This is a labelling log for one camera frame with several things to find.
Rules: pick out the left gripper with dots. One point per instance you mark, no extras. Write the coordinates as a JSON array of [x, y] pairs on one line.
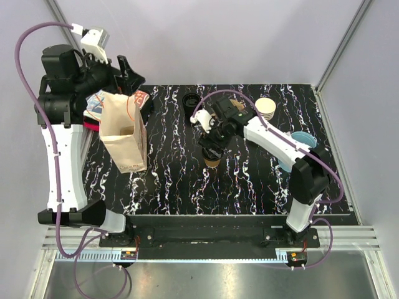
[[127, 81]]

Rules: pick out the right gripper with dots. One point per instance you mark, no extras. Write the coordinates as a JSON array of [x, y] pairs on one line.
[[208, 138]]

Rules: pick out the black coffee cup lid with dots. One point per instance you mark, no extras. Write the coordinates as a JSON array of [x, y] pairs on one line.
[[211, 155]]

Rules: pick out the paper takeout bag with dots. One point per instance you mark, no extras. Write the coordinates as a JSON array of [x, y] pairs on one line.
[[129, 153]]

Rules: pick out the cardboard cup carrier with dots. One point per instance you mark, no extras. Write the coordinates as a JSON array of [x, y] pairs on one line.
[[127, 131]]

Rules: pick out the red cloth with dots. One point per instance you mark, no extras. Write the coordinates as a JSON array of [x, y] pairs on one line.
[[92, 126]]

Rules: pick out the single paper coffee cup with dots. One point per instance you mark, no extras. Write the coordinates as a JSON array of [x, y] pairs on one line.
[[212, 163]]

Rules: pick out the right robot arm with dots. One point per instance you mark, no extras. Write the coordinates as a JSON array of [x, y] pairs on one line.
[[309, 178]]

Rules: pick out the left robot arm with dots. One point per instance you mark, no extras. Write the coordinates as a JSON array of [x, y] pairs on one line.
[[71, 77]]

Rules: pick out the black coffee lid stack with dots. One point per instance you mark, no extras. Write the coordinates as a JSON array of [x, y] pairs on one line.
[[190, 102]]

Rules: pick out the paper cup stack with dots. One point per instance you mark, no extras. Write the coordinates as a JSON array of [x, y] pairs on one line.
[[266, 107]]

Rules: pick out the blue plastic cup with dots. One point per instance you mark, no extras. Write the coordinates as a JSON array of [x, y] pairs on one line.
[[302, 137]]

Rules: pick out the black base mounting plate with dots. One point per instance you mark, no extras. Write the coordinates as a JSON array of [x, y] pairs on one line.
[[219, 238]]

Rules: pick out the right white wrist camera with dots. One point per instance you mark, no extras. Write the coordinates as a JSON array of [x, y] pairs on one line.
[[205, 119]]

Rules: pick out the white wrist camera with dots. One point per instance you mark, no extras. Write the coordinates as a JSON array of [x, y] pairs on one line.
[[205, 119], [93, 41]]

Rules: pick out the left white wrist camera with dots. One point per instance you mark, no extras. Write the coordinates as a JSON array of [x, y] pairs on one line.
[[93, 41]]

